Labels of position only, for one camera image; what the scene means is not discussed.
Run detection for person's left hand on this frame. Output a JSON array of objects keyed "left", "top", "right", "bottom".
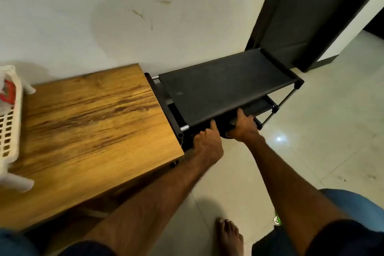
[{"left": 192, "top": 119, "right": 224, "bottom": 166}]

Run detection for person's right hand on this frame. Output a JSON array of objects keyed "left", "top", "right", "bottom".
[{"left": 225, "top": 108, "right": 265, "bottom": 144}]

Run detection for person's left forearm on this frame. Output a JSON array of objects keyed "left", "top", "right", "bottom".
[{"left": 84, "top": 152, "right": 217, "bottom": 256}]

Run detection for person's right forearm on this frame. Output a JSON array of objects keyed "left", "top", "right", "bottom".
[{"left": 246, "top": 136, "right": 355, "bottom": 256}]

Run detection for person's blue shorts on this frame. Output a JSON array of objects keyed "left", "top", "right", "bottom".
[{"left": 0, "top": 188, "right": 384, "bottom": 256}]

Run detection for black shoe rack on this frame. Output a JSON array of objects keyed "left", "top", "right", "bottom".
[{"left": 144, "top": 48, "right": 305, "bottom": 152}]

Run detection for low wooden table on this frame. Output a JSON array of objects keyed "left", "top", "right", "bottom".
[{"left": 0, "top": 63, "right": 185, "bottom": 256}]

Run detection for dark door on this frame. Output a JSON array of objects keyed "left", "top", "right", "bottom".
[{"left": 245, "top": 0, "right": 384, "bottom": 72}]

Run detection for large white plastic tray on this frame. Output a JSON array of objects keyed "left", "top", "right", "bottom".
[{"left": 0, "top": 65, "right": 36, "bottom": 194}]

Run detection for red label sticker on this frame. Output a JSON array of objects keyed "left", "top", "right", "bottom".
[{"left": 0, "top": 79, "right": 17, "bottom": 106}]

